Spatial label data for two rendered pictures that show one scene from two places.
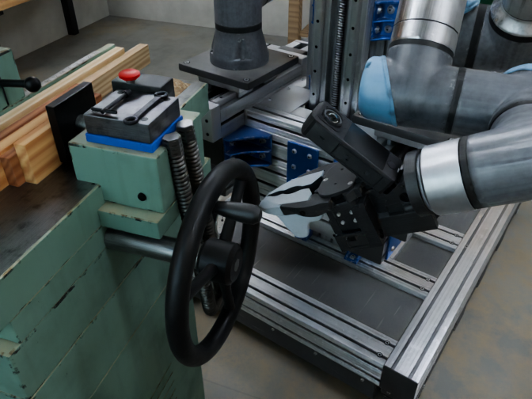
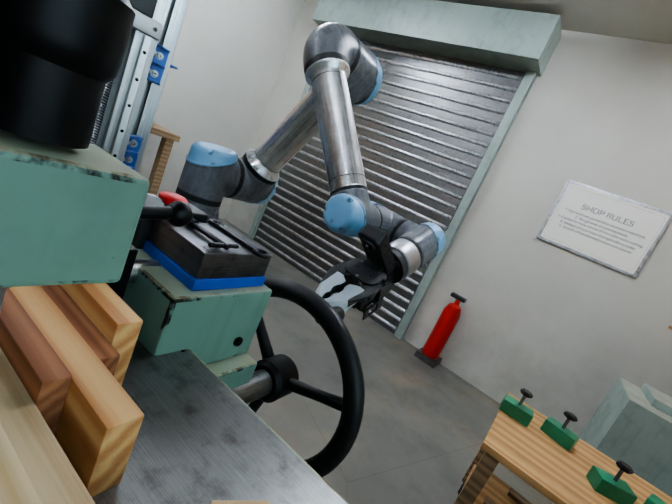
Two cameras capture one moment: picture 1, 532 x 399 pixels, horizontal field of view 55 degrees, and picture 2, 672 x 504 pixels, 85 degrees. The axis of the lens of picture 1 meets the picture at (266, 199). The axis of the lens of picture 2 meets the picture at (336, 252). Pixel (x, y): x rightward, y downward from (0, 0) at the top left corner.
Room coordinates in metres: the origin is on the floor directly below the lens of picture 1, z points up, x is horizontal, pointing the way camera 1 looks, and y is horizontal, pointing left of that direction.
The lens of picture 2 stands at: (0.43, 0.54, 1.12)
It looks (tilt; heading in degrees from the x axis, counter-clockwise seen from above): 12 degrees down; 280
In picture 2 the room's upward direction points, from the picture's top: 24 degrees clockwise
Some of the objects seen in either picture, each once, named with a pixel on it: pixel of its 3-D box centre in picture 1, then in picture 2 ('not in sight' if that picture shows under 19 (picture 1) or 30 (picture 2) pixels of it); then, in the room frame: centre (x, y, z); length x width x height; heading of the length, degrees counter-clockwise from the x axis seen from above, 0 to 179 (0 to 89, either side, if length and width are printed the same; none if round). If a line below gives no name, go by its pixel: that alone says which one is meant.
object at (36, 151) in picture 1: (62, 136); (71, 302); (0.66, 0.30, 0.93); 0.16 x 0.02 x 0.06; 162
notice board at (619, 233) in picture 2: not in sight; (600, 226); (-0.67, -2.36, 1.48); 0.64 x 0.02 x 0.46; 159
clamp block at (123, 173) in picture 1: (142, 153); (179, 297); (0.64, 0.18, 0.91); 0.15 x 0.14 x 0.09; 162
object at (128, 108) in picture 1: (138, 106); (199, 238); (0.65, 0.18, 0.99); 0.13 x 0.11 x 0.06; 162
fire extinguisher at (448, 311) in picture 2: not in sight; (443, 328); (-0.10, -2.48, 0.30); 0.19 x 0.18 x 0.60; 69
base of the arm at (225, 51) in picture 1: (238, 39); not in sight; (1.27, 0.07, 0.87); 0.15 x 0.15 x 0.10
